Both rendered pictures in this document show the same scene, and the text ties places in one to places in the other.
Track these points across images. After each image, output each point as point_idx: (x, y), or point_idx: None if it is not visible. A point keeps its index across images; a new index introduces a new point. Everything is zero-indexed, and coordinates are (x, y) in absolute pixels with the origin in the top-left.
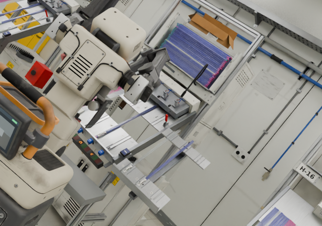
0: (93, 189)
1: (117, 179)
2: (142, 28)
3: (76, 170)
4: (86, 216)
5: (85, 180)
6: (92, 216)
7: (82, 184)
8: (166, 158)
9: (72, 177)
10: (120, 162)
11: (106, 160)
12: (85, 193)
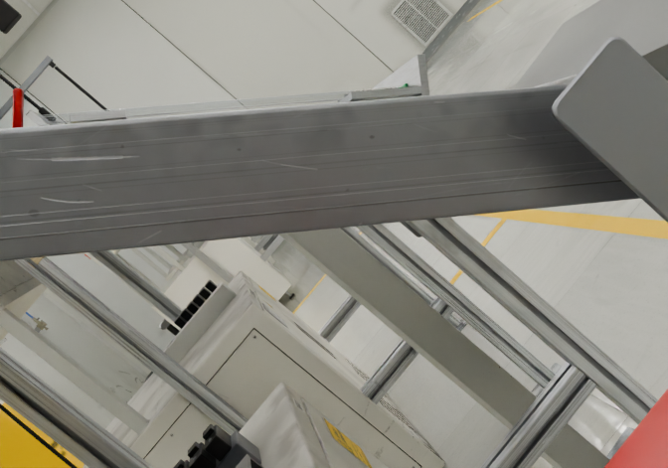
0: (522, 87)
1: (335, 428)
2: None
3: (562, 77)
4: (547, 391)
5: (540, 81)
6: (519, 424)
7: (559, 50)
8: (51, 390)
9: (587, 28)
10: (382, 89)
11: (330, 451)
12: (558, 37)
